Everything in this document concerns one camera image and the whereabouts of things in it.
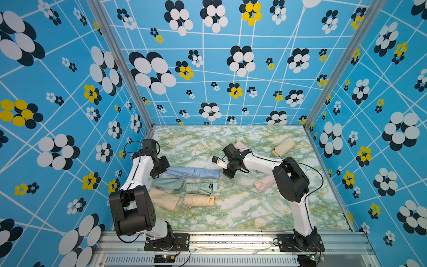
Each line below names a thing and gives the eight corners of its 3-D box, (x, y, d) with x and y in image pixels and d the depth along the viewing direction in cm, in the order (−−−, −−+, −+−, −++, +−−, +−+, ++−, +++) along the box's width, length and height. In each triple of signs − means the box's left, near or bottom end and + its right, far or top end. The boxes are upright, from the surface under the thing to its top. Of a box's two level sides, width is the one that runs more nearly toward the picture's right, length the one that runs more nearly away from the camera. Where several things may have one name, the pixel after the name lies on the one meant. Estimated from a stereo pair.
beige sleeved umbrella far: (276, 159, 104) (278, 156, 102) (269, 152, 108) (270, 149, 105) (295, 147, 110) (297, 143, 108) (288, 140, 114) (289, 137, 111)
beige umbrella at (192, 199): (184, 207, 85) (182, 205, 82) (185, 196, 89) (184, 193, 86) (214, 207, 85) (214, 205, 82) (214, 196, 89) (214, 193, 86)
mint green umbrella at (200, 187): (185, 194, 89) (184, 192, 86) (186, 184, 93) (185, 181, 90) (217, 194, 89) (217, 191, 86) (217, 184, 93) (217, 181, 90)
